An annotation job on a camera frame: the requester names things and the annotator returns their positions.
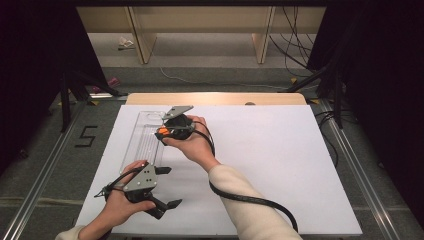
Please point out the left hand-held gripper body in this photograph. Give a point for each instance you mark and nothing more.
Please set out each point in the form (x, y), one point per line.
(141, 181)

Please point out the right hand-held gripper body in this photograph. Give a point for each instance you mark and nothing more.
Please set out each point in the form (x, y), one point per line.
(180, 128)

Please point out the orange ball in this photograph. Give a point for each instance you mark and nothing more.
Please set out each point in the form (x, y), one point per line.
(163, 131)

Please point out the clear plastic tray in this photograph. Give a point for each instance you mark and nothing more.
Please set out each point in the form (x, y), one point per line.
(143, 143)

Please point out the person's right hand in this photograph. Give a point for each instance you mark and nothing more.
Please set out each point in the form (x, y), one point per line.
(196, 146)

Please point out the person's left hand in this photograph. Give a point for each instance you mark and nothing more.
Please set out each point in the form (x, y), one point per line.
(116, 210)

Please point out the purple object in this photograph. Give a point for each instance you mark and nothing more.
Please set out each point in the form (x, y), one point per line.
(112, 81)

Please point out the white board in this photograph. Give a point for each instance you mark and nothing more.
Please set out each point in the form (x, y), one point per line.
(266, 150)

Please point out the crumpled white paper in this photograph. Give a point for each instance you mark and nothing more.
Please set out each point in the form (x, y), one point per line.
(125, 42)

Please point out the black metal stand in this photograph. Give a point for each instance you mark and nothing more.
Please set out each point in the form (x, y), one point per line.
(338, 106)
(65, 103)

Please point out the light wooden shelf unit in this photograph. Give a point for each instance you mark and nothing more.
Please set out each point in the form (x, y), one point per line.
(200, 20)

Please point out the dark curtain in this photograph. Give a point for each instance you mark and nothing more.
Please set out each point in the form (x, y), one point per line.
(383, 83)
(33, 66)

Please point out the aluminium floor rail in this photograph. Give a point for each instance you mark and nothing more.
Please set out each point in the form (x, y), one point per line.
(43, 173)
(360, 173)

